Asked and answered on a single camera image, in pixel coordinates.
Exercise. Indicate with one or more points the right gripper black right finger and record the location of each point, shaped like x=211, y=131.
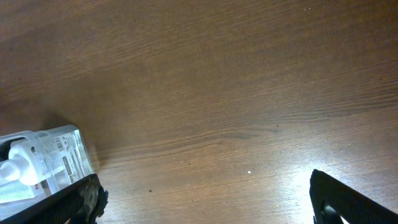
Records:
x=335, y=202

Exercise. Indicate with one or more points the white clear-cap bottle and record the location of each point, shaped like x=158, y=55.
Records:
x=23, y=164

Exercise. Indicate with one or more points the clear plastic container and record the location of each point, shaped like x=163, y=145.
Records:
x=65, y=161

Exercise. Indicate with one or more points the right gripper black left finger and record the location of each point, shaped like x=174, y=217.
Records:
x=81, y=202

